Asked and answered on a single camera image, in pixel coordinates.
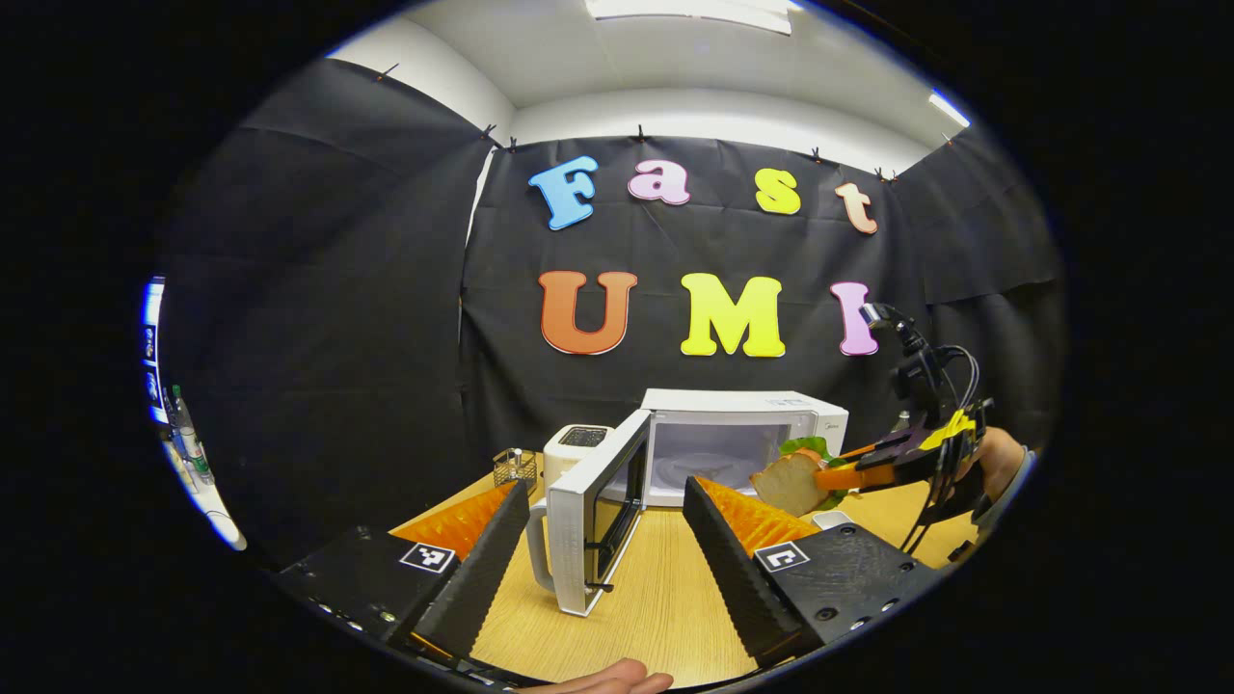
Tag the blue white wall panel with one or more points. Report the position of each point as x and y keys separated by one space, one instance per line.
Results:
x=152 y=347

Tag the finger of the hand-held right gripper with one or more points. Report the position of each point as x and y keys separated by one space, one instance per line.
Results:
x=839 y=478
x=887 y=445

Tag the white toaster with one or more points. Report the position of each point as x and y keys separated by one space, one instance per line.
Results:
x=569 y=451

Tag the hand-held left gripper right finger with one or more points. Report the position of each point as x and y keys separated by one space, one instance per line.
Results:
x=737 y=578

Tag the black backdrop cloth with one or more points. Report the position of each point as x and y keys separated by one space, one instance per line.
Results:
x=337 y=337

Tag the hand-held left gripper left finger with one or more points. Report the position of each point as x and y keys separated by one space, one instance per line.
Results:
x=487 y=569

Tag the white side table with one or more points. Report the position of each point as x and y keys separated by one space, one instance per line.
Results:
x=227 y=528

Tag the sandwich with lettuce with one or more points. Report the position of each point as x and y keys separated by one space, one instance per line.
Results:
x=786 y=482

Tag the white microwave oven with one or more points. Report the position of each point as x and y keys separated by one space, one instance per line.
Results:
x=733 y=410

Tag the small ceiling light panel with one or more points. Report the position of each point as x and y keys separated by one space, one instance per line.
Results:
x=950 y=108

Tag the large ceiling light panel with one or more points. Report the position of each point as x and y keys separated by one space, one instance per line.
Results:
x=694 y=12

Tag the white rectangular dish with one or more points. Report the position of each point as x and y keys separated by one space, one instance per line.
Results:
x=832 y=520

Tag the clear plastic bottle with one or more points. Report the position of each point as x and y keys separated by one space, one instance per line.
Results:
x=193 y=448

